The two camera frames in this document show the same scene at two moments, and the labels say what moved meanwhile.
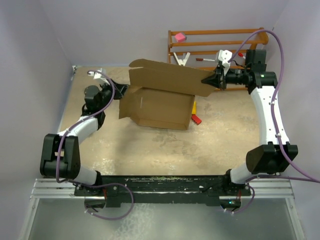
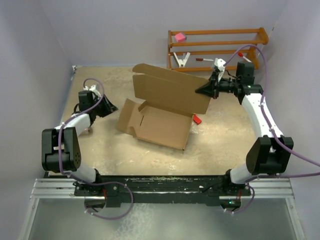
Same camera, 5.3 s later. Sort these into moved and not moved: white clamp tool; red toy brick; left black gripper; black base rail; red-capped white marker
Moved: left black gripper
Not moved: red-capped white marker; red toy brick; white clamp tool; black base rail
